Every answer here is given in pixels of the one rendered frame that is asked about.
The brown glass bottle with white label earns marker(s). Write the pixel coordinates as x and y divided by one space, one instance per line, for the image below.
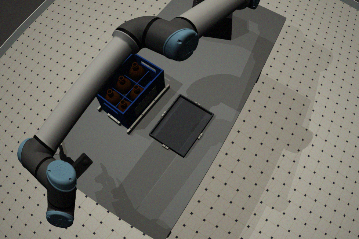
112 97

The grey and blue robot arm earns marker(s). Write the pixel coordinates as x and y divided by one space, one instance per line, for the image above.
175 39

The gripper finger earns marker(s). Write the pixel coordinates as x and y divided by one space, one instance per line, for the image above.
62 152

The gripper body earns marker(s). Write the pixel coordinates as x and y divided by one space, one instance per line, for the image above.
69 160

